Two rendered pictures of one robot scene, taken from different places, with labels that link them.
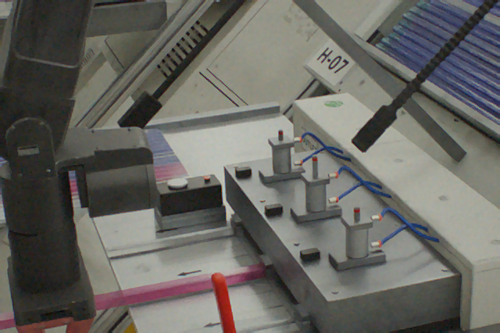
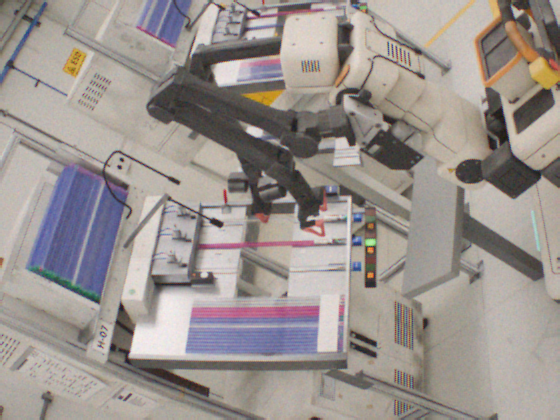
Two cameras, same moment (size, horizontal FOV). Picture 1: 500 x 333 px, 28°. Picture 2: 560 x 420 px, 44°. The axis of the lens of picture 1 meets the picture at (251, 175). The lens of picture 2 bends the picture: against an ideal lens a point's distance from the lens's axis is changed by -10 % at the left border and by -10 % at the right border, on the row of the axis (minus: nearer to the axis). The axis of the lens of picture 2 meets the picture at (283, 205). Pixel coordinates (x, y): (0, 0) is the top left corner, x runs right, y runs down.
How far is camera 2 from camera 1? 302 cm
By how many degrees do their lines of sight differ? 106
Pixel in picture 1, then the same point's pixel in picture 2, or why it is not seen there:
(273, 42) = not seen: outside the picture
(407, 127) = (120, 273)
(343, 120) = (138, 277)
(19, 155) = not seen: hidden behind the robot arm
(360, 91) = (112, 308)
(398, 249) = (171, 215)
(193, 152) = (180, 331)
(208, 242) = (205, 267)
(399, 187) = (154, 231)
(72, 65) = not seen: hidden behind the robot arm
